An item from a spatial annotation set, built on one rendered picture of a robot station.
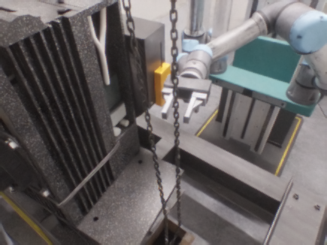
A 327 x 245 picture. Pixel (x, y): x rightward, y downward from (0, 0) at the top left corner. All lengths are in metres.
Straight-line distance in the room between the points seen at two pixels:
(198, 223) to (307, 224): 0.84
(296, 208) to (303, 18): 0.90
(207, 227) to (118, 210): 1.07
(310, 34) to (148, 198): 0.82
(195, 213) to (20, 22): 1.76
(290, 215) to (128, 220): 0.79
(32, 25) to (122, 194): 0.73
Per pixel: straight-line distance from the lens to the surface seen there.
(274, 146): 2.15
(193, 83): 0.72
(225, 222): 2.06
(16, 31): 0.61
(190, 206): 2.08
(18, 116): 0.66
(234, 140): 2.10
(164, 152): 1.52
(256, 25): 1.04
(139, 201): 1.08
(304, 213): 1.46
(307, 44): 0.98
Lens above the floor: 1.85
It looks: 45 degrees down
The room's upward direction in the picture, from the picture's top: 1 degrees counter-clockwise
